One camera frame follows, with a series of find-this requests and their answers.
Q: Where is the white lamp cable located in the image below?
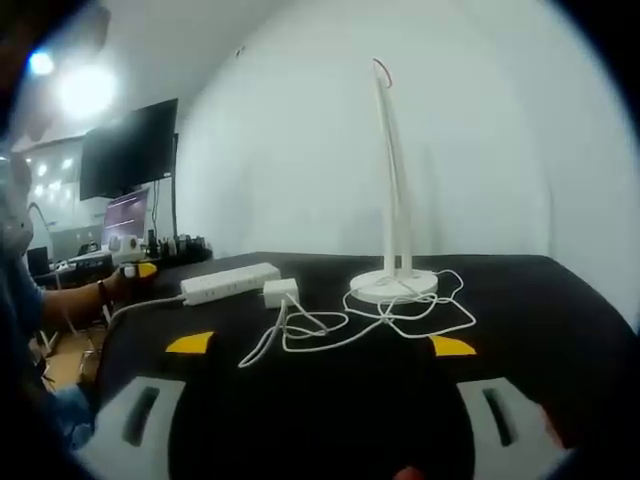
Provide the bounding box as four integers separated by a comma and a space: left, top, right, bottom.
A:
237, 269, 478, 370

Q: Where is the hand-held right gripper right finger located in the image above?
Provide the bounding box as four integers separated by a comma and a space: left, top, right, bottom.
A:
428, 334, 574, 469

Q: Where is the white power strip cable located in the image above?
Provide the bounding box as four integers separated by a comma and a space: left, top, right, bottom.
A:
106, 294, 187, 332

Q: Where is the person's left hand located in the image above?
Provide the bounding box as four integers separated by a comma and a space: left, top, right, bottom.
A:
103, 267, 142, 304

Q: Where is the white power strip socket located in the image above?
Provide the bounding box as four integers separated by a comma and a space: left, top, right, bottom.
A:
180, 263, 283, 308

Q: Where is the white desk lamp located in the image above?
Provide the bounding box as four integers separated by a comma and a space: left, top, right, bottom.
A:
349, 57, 440, 306

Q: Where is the person's blue trouser leg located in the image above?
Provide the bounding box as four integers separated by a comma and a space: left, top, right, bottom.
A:
49, 387, 99, 449

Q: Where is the bright ceiling light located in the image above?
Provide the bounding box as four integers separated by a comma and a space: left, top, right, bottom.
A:
53, 62, 119, 123

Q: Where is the black wall monitor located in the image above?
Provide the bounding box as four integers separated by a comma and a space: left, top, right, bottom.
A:
79, 97, 180, 202

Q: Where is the row of small desk items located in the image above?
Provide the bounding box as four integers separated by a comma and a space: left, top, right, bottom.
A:
147, 228, 215, 263

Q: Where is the black tablecloth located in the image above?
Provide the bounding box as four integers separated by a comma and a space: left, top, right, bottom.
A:
95, 251, 636, 480

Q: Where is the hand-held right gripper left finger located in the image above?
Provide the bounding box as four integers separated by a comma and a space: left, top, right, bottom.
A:
74, 329, 219, 467

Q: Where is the lit laptop screen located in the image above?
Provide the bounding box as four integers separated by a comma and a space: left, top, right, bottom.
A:
101, 187, 152, 247

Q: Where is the white desk lamp plug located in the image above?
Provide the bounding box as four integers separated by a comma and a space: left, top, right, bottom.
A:
258, 279, 300, 311

